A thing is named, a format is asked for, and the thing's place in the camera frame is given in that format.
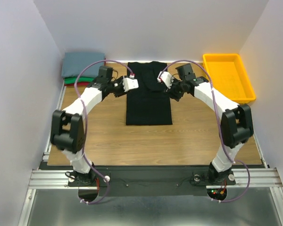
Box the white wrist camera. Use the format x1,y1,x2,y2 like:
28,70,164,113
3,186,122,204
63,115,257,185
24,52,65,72
157,72,174,89
122,74,139,92

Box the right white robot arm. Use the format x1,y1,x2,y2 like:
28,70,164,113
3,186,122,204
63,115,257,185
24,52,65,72
157,61,254,184

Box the black t-shirt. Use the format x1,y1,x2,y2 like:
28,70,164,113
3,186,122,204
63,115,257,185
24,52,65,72
126,61,173,126

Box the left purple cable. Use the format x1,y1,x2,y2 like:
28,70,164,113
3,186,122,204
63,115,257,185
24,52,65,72
74,60,135,205

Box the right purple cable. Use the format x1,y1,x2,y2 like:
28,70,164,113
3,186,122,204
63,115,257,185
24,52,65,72
157,60,250,204

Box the folded green t-shirt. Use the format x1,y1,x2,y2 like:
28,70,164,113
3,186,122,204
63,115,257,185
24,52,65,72
64,76,94,85

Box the aluminium mounting rail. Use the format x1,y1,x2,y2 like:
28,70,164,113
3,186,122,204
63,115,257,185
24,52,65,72
28,168,283,189

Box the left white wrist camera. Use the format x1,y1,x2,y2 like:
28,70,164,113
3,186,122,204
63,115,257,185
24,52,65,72
122,74,139,92

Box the purple cable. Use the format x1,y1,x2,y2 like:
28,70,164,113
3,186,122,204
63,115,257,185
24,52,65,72
74,60,135,205
157,60,250,204

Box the yellow plastic tray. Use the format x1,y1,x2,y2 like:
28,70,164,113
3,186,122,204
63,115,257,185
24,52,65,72
202,54,256,104

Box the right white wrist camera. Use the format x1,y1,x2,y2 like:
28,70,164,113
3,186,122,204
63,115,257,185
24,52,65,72
157,72,174,89

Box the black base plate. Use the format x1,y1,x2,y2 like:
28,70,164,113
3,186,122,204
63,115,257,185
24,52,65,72
68,165,236,196

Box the folded grey-blue t-shirt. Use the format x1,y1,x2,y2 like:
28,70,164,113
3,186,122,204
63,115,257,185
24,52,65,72
61,52,106,78

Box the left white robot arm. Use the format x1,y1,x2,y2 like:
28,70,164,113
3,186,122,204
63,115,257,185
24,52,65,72
50,66,125,186

